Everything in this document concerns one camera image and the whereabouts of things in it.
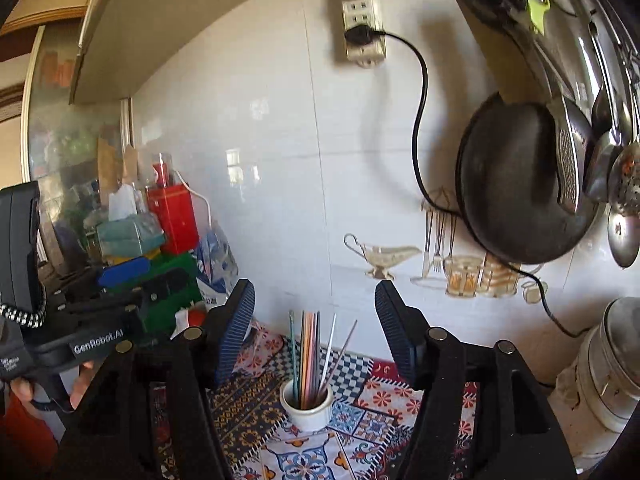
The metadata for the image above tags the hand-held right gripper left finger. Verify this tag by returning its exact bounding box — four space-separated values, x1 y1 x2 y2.
50 279 257 480

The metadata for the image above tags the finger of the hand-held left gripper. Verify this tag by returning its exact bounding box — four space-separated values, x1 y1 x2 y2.
45 257 152 311
139 267 190 311

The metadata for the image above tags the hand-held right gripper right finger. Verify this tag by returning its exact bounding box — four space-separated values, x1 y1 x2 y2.
374 280 579 480

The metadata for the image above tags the white ceramic cup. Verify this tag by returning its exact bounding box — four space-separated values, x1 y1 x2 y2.
278 377 335 434

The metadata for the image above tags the person's left hand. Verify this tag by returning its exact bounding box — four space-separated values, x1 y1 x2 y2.
9 359 97 411

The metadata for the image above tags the yellow box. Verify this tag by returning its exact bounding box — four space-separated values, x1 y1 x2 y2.
100 254 151 267

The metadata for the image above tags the green box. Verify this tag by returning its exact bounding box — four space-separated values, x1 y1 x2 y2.
100 250 201 334

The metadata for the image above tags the teal tissue pack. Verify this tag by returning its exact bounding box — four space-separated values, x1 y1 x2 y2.
95 183 166 259

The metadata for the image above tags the red white crumpled packet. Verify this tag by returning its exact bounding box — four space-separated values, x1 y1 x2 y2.
172 307 209 339

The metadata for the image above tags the blue white plastic bag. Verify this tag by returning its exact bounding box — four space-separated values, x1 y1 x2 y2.
194 222 239 312

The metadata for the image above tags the red tin box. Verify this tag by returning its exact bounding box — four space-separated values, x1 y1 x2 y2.
145 183 200 256

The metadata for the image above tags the patterned tablecloth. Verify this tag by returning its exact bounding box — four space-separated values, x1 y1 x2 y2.
150 324 482 480

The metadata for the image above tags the red labelled jar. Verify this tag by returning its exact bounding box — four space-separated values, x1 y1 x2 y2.
151 153 176 189

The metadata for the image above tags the glass door cabinet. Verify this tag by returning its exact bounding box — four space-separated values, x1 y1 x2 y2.
22 22 134 281

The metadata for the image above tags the red garment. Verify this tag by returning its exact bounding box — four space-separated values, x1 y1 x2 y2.
0 394 57 480

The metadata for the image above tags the black wok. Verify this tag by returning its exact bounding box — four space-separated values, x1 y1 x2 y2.
455 90 601 265

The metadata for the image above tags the steel ladle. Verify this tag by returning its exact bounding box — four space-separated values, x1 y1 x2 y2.
582 10 634 204
607 204 640 269

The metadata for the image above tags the white power strip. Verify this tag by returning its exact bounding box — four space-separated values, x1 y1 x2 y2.
337 0 389 66

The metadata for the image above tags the green peeler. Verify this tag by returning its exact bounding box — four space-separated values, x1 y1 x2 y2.
519 0 551 34

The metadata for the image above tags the black white braided cable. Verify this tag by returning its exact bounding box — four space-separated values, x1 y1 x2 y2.
0 301 45 330

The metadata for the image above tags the white wire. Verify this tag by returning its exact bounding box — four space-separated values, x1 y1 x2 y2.
172 169 216 241

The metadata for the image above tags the black power cable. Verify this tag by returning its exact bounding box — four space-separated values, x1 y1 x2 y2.
344 25 592 339

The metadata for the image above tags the beige wall cabinet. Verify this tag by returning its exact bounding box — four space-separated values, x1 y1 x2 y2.
0 0 352 106

